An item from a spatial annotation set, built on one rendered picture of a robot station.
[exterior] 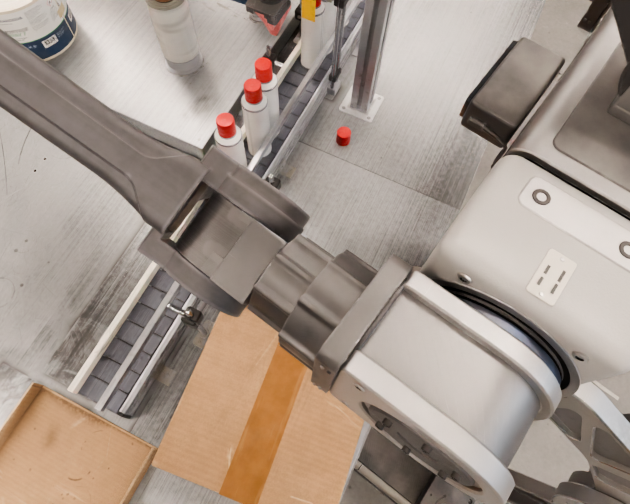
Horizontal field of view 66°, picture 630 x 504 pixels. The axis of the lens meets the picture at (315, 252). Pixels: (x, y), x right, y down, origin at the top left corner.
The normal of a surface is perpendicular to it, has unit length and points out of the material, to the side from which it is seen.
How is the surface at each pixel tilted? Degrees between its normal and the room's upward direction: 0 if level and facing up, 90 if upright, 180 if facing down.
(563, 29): 0
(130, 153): 26
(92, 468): 0
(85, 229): 0
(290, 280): 14
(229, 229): 18
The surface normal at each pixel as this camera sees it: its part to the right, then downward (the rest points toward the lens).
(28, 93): 0.11, 0.05
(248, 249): -0.16, -0.15
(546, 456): 0.04, -0.39
